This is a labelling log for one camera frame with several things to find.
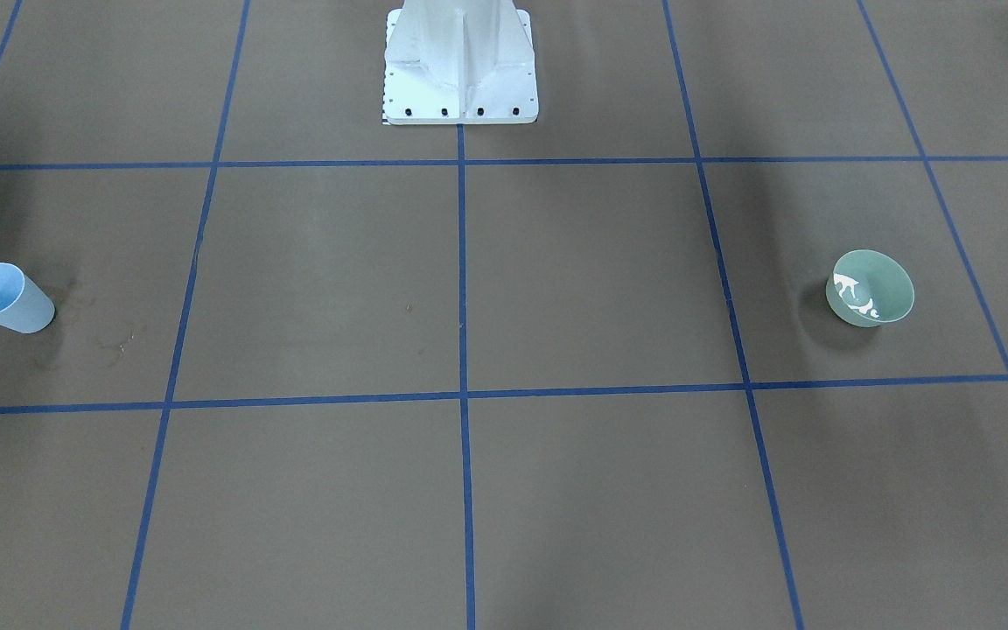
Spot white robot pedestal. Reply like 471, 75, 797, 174
381, 1, 540, 125

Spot light green ceramic bowl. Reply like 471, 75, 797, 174
825, 248, 915, 328

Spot light blue plastic cup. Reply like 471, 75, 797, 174
0, 262, 56, 334

